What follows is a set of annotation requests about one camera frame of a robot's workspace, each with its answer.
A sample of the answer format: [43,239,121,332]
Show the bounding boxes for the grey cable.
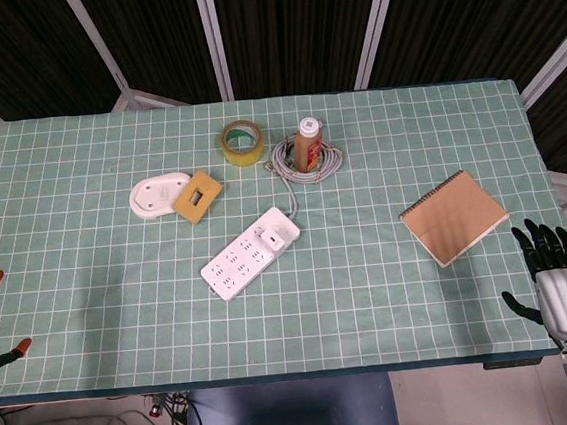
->
[259,132,351,221]

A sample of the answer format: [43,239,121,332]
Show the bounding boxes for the dark folding screen white frames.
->
[0,0,567,236]

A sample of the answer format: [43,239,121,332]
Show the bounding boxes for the white plug adapter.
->
[257,226,285,255]

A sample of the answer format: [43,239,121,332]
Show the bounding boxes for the white power strip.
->
[193,203,306,305]

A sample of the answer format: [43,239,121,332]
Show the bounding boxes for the brown bottle white cap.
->
[290,115,327,174]

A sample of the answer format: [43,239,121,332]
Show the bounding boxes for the blue robot torso base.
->
[179,370,400,425]

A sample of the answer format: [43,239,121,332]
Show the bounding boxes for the green checked tablecloth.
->
[0,67,567,407]

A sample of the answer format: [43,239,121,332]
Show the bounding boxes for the brown spiral notebook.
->
[395,165,515,272]

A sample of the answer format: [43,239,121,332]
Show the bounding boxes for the white oval plastic base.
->
[126,168,197,223]

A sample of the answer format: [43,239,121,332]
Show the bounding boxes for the yellow sponge block with hole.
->
[169,168,228,228]

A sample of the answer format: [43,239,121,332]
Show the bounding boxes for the yellow tape roll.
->
[218,117,268,170]

